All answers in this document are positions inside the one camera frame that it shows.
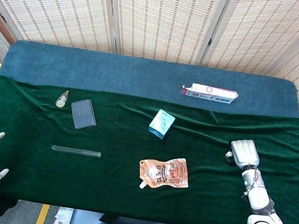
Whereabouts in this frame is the small light blue box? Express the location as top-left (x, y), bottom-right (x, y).
top-left (147, 107), bottom-right (178, 142)

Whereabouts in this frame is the dark transparent card case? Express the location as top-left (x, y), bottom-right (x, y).
top-left (67, 96), bottom-right (101, 133)

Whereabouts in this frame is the white toothpaste box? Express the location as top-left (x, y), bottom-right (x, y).
top-left (180, 81), bottom-right (240, 107)

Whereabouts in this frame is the orange spout pouch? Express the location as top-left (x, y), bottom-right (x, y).
top-left (135, 151), bottom-right (194, 196)

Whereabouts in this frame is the transparent glass test tube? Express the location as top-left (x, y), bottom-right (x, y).
top-left (51, 144), bottom-right (102, 159)

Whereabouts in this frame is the black flat object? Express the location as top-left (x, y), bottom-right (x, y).
top-left (98, 212), bottom-right (120, 224)

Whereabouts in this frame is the blue table cover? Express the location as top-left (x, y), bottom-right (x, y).
top-left (0, 35), bottom-right (299, 127)

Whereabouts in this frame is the green velvet cloth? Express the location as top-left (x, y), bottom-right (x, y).
top-left (0, 70), bottom-right (299, 224)

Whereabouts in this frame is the bamboo folding screen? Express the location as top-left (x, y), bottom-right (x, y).
top-left (0, 0), bottom-right (299, 139)

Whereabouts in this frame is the crumpled white cloth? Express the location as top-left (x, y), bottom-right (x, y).
top-left (53, 207), bottom-right (75, 224)

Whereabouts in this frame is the small yellowish clear bottle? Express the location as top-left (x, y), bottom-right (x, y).
top-left (55, 89), bottom-right (70, 109)

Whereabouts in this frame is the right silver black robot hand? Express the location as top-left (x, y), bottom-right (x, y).
top-left (223, 136), bottom-right (264, 172)

